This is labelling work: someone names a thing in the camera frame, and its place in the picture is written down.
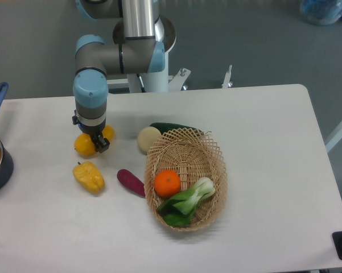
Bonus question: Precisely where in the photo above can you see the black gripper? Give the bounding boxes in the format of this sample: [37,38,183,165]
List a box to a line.
[72,110,110,153]

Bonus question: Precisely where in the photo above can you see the yellow mango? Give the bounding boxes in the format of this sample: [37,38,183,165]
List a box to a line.
[74,125,115,156]

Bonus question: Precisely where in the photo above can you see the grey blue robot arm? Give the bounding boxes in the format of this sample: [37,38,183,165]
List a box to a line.
[72,1,166,153]

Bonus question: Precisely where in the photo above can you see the yellow bell pepper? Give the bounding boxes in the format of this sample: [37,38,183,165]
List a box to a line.
[72,161,105,194]

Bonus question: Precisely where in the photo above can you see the purple sweet potato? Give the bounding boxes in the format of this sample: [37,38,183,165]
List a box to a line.
[117,169,146,197]

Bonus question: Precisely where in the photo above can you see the pale round onion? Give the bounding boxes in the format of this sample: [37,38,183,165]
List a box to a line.
[137,126,162,154]

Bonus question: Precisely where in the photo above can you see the dark green cucumber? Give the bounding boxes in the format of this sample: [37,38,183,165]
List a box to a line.
[150,122,204,135]

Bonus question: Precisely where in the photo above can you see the orange tangerine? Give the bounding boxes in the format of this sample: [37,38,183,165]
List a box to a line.
[154,170,181,198]

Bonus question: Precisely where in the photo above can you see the woven wicker basket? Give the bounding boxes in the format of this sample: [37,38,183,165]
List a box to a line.
[144,129,228,231]

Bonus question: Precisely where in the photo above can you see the green bok choy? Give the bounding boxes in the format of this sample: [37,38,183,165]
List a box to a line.
[156,177,216,228]

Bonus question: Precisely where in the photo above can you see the blue plastic bag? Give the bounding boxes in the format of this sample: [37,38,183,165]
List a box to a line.
[300,1,342,26]

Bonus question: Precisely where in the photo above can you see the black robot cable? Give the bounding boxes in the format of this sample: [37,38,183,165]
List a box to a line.
[136,73,146,93]

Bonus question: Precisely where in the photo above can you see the white metal base frame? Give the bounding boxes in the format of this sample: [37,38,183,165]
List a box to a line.
[106,64,234,94]

